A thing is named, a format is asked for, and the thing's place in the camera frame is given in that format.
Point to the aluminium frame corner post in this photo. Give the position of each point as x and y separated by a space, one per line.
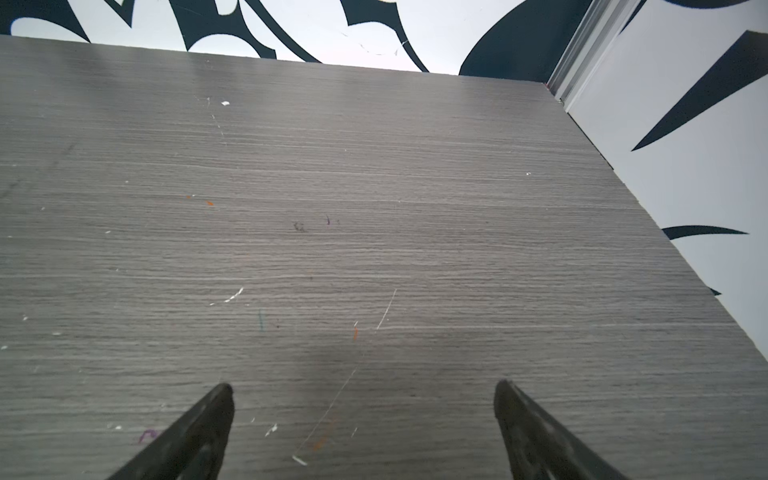
602 23

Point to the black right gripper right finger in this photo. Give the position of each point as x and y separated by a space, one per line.
538 446

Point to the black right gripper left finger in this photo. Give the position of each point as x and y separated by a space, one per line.
193 447

